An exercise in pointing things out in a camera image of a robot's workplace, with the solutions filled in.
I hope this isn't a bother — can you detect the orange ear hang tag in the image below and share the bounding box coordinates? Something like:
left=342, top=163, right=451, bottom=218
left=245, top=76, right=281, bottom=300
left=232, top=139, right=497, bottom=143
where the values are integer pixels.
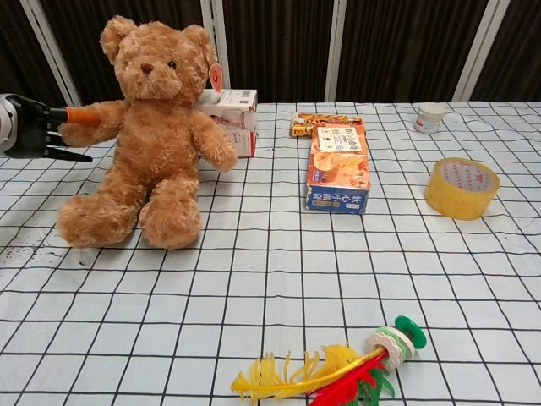
left=208, top=61, right=225, bottom=93

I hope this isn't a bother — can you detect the orange blue snack box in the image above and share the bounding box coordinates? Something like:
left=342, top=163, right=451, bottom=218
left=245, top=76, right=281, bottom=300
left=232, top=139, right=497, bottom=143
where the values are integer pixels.
left=303, top=121, right=372, bottom=217

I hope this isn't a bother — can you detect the feather shuttlecock with green discs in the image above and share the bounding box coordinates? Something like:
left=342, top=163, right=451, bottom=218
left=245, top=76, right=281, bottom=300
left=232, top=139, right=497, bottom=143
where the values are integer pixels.
left=230, top=315, right=428, bottom=406

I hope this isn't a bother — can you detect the yellow packing tape roll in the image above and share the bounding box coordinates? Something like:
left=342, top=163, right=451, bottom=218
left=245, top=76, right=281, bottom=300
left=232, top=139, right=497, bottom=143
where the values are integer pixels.
left=424, top=156, right=501, bottom=222

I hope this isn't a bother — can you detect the brown plush teddy bear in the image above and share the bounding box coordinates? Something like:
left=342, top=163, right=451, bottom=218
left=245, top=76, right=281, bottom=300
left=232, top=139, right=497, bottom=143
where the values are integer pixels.
left=56, top=15, right=239, bottom=250

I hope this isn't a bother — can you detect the white black grid tablecloth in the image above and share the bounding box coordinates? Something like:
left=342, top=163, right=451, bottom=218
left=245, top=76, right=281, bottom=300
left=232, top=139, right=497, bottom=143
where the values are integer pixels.
left=0, top=100, right=541, bottom=406

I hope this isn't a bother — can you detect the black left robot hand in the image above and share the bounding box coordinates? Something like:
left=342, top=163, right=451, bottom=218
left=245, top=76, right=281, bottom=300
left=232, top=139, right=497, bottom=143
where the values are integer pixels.
left=0, top=93, right=102, bottom=164

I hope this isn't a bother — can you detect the yellow red flat box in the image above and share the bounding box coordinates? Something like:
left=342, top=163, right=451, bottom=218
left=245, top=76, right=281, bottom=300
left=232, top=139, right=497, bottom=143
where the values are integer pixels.
left=289, top=112, right=365, bottom=139

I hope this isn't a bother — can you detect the white red carton box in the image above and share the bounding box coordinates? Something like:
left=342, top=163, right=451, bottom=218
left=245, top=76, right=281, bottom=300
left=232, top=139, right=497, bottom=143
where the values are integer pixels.
left=197, top=88, right=259, bottom=159

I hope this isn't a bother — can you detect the small white plastic jar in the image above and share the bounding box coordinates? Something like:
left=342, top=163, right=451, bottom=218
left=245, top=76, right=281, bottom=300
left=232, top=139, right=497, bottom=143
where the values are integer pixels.
left=413, top=102, right=447, bottom=136

